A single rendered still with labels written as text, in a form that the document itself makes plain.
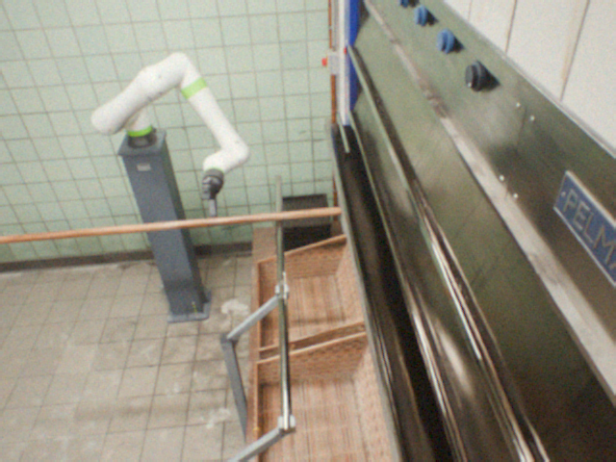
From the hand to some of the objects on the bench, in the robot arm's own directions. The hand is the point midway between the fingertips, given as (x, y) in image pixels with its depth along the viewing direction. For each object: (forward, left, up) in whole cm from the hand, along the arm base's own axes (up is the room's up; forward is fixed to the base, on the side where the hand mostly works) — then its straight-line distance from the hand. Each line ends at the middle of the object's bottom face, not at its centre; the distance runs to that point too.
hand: (208, 211), depth 199 cm
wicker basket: (+69, +37, -60) cm, 99 cm away
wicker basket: (+9, +38, -60) cm, 72 cm away
